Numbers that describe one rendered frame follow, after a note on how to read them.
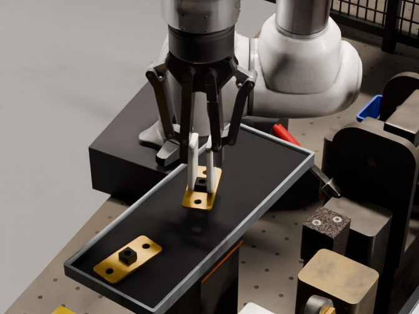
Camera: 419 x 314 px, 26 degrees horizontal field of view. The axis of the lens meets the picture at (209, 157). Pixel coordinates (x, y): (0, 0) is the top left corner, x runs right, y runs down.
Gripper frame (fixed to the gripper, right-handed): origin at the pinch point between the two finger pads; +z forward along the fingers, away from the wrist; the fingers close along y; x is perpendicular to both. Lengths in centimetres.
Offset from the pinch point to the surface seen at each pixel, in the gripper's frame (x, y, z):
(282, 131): 19.9, 8.2, 8.0
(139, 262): -11.7, -5.5, 7.0
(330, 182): 16.0, 15.9, 13.5
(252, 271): 37, 3, 53
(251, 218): -1.1, 6.6, 7.2
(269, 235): 47, 5, 53
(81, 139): 165, -75, 124
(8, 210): 122, -87, 124
